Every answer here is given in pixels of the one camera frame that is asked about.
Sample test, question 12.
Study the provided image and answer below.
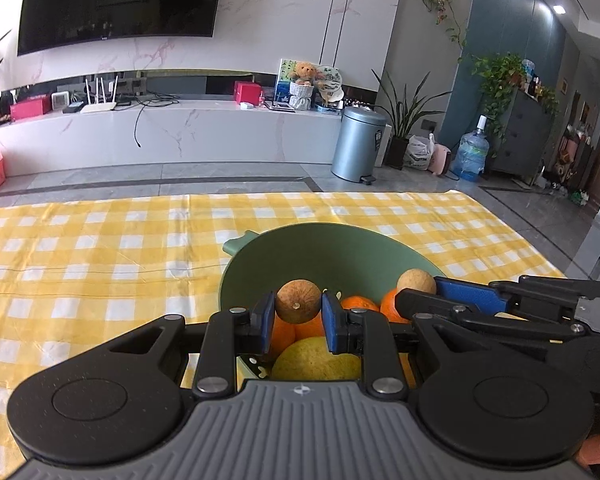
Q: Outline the grey metal trash can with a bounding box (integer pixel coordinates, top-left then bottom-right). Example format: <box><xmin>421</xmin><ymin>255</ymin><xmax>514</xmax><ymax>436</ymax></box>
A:
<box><xmin>331</xmin><ymin>106</ymin><xmax>389</xmax><ymax>185</ymax></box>

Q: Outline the wall climbing vine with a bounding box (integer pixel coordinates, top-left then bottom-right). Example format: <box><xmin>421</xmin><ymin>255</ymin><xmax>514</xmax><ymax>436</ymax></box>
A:
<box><xmin>412</xmin><ymin>0</ymin><xmax>469</xmax><ymax>64</ymax></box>

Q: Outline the white router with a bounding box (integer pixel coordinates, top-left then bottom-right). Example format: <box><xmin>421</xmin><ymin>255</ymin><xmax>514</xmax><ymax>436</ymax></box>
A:
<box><xmin>80</xmin><ymin>74</ymin><xmax>119</xmax><ymax>114</ymax></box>

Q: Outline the teddy bear bouquet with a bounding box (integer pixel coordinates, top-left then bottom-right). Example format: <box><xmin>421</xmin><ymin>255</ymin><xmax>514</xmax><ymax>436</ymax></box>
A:
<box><xmin>288</xmin><ymin>61</ymin><xmax>317</xmax><ymax>112</ymax></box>

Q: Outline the potted long-leaf plant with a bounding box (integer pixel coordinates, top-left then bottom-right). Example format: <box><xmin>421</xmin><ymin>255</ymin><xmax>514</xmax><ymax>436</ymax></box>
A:
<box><xmin>371</xmin><ymin>67</ymin><xmax>454</xmax><ymax>170</ymax></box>

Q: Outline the white marble console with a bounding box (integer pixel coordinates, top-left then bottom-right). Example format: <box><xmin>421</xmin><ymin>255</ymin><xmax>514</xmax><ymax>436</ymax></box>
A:
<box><xmin>0</xmin><ymin>97</ymin><xmax>347</xmax><ymax>179</ymax></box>

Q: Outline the blue water jug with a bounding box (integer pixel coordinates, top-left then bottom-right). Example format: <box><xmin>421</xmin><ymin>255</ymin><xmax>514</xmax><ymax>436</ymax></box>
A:
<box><xmin>451</xmin><ymin>115</ymin><xmax>491</xmax><ymax>183</ymax></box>

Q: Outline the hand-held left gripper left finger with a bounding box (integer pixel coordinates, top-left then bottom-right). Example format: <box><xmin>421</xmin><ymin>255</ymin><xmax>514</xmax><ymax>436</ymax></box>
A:
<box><xmin>97</xmin><ymin>291</ymin><xmax>277</xmax><ymax>401</ymax></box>

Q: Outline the yellow checkered tablecloth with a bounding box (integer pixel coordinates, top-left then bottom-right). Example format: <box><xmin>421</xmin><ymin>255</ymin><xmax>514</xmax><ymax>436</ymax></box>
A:
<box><xmin>0</xmin><ymin>189</ymin><xmax>570</xmax><ymax>480</ymax></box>

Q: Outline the round paper fan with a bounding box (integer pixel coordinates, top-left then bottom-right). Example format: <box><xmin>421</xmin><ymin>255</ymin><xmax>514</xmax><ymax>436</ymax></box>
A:
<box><xmin>314</xmin><ymin>65</ymin><xmax>346</xmax><ymax>102</ymax></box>

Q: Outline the small brown round fruit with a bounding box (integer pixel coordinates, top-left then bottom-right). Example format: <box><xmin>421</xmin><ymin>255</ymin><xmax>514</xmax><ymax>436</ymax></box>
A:
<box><xmin>275</xmin><ymin>279</ymin><xmax>322</xmax><ymax>324</ymax></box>
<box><xmin>396</xmin><ymin>269</ymin><xmax>437</xmax><ymax>295</ymax></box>

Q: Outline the orange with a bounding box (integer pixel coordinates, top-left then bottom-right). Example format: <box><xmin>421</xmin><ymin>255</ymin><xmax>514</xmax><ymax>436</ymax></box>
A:
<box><xmin>340</xmin><ymin>296</ymin><xmax>381</xmax><ymax>314</ymax></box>
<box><xmin>294</xmin><ymin>317</ymin><xmax>327</xmax><ymax>342</ymax></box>
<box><xmin>271</xmin><ymin>316</ymin><xmax>297</xmax><ymax>357</ymax></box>
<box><xmin>379</xmin><ymin>287</ymin><xmax>412</xmax><ymax>324</ymax></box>

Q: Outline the white plastic bag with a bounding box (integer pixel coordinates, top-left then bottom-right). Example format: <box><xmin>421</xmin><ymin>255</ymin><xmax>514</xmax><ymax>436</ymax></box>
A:
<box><xmin>405</xmin><ymin>133</ymin><xmax>436</xmax><ymax>170</ymax></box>

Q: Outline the black hanging cable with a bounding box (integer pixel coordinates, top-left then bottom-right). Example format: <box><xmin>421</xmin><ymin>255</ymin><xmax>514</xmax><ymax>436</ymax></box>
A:
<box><xmin>133</xmin><ymin>95</ymin><xmax>183</xmax><ymax>149</ymax></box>

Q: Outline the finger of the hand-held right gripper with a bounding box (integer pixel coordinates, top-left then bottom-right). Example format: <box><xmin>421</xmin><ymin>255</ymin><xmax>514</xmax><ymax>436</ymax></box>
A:
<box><xmin>395</xmin><ymin>287</ymin><xmax>592</xmax><ymax>347</ymax></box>
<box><xmin>434</xmin><ymin>275</ymin><xmax>600</xmax><ymax>324</ymax></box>

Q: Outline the pink-red box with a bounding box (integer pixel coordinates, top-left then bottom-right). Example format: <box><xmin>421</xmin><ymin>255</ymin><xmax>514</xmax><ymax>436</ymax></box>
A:
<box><xmin>10</xmin><ymin>98</ymin><xmax>52</xmax><ymax>122</ymax></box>

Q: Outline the blue painted picture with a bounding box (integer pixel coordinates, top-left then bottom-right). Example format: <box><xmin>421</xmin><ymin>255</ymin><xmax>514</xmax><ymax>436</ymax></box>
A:
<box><xmin>275</xmin><ymin>58</ymin><xmax>301</xmax><ymax>106</ymax></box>

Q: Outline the red gift box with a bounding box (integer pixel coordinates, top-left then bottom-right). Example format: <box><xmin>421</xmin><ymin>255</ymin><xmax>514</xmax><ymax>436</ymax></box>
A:
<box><xmin>233</xmin><ymin>80</ymin><xmax>264</xmax><ymax>106</ymax></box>

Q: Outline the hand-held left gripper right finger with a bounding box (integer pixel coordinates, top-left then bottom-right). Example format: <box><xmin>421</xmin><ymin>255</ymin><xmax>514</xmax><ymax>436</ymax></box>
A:
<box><xmin>321</xmin><ymin>291</ymin><xmax>498</xmax><ymax>401</ymax></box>

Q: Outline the black television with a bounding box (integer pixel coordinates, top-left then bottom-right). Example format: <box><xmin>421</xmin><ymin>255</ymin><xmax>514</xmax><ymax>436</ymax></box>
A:
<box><xmin>17</xmin><ymin>0</ymin><xmax>229</xmax><ymax>57</ymax></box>

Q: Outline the trailing pothos plant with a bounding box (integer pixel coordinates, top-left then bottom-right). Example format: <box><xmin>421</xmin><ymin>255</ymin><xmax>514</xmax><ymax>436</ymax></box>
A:
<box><xmin>471</xmin><ymin>52</ymin><xmax>562</xmax><ymax>137</ymax></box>

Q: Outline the yellow pear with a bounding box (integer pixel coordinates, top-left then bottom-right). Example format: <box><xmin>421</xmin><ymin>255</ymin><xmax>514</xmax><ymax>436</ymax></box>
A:
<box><xmin>271</xmin><ymin>336</ymin><xmax>364</xmax><ymax>382</ymax></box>

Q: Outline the grey drawer cabinet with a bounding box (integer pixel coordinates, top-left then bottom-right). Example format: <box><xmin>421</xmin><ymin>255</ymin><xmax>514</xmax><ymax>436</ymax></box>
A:
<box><xmin>489</xmin><ymin>87</ymin><xmax>556</xmax><ymax>182</ymax></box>

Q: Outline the green plastic bowl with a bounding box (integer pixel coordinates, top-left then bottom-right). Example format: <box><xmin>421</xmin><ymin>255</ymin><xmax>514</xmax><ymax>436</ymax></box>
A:
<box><xmin>219</xmin><ymin>223</ymin><xmax>448</xmax><ymax>392</ymax></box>

